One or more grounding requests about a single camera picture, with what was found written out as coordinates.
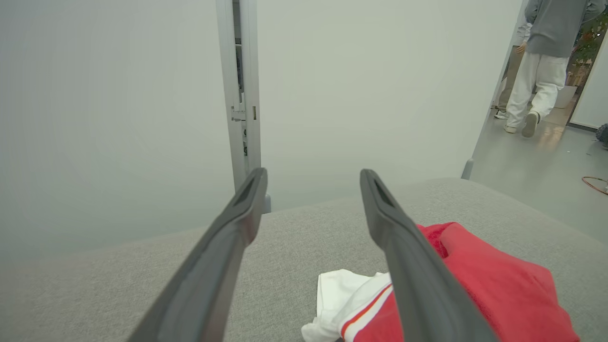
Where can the red shorts with white stripe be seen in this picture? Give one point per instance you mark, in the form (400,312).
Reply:
(503,289)

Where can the dark grey object on floor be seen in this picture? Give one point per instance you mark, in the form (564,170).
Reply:
(603,135)

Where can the grey partition post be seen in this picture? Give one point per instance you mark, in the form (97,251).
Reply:
(247,95)

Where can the red t-shirt with white sleeves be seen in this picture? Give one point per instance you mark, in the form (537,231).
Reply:
(342,294)

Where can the green potted plant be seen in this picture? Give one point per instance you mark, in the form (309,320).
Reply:
(591,38)

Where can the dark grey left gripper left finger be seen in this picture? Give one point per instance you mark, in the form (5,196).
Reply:
(209,266)

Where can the person in grey sweater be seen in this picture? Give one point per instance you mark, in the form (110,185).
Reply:
(551,42)

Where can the grey partition end foot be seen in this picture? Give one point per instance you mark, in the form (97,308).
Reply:
(468,170)

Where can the white planter box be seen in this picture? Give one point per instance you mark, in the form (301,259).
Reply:
(566,96)

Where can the person in tan trousers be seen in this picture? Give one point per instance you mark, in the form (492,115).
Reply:
(513,71)

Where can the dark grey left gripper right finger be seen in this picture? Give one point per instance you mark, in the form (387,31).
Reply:
(418,285)

